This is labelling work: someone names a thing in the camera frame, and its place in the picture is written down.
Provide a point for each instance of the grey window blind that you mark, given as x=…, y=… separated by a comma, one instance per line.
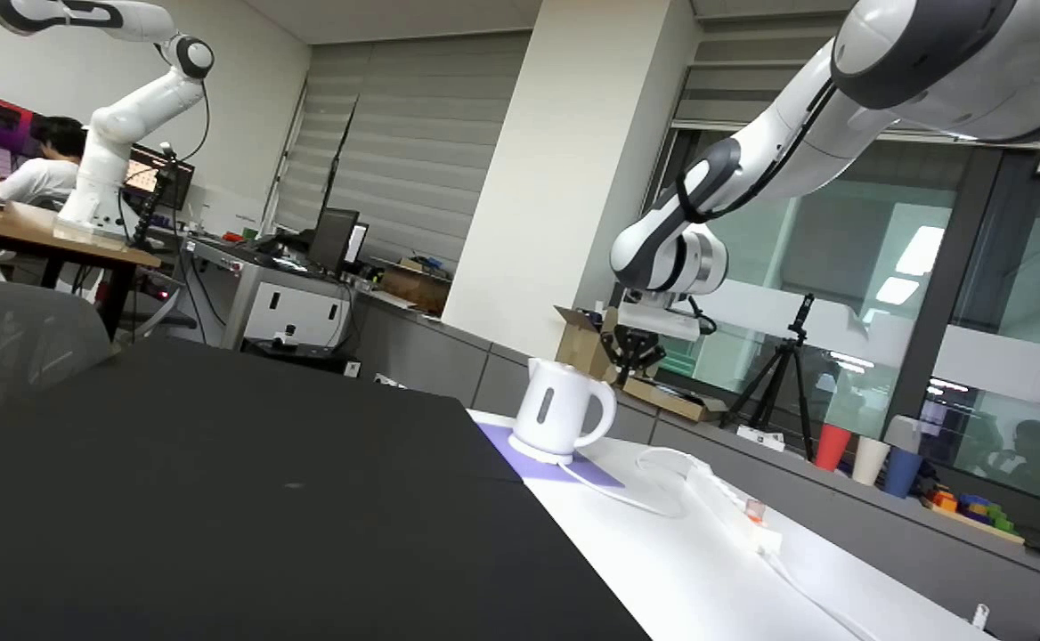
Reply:
x=426, y=145
x=736, y=73

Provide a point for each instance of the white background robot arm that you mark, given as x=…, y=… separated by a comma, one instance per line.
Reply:
x=114, y=128

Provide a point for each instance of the black computer monitor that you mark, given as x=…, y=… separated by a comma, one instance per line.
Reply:
x=332, y=235

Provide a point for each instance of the orange toy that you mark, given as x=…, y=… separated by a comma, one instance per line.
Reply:
x=944, y=499

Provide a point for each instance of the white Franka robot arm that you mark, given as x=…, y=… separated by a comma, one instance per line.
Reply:
x=806, y=128

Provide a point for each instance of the wooden desk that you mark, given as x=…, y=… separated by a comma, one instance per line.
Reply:
x=59, y=244

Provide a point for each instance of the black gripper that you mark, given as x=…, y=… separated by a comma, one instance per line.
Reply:
x=635, y=339

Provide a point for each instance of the grey office chair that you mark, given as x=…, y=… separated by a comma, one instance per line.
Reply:
x=21, y=343

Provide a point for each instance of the white drawer cabinet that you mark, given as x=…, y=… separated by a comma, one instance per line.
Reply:
x=294, y=316

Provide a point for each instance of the white cup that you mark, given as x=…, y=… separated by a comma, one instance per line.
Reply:
x=871, y=462

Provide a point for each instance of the black table board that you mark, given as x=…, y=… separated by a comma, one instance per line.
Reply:
x=245, y=499

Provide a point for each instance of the person in white shirt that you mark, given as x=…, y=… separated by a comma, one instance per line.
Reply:
x=44, y=178

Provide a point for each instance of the small cardboard box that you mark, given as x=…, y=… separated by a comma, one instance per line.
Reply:
x=577, y=349

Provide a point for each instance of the green toy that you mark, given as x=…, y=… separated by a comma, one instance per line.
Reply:
x=996, y=514

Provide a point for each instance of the brown box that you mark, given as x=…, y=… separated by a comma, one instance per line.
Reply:
x=414, y=286

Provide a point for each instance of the purple paper mat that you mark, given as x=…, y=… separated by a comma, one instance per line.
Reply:
x=591, y=471

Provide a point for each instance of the white power strip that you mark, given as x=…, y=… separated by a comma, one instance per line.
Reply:
x=726, y=505

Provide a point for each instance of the white electric kettle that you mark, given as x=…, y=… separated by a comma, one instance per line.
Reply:
x=548, y=410

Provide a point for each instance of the red cup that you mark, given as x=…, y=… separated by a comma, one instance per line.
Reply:
x=831, y=449

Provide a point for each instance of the black camera tripod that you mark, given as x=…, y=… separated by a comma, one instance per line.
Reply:
x=795, y=327

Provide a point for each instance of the blue cup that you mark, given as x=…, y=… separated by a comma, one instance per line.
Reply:
x=898, y=471

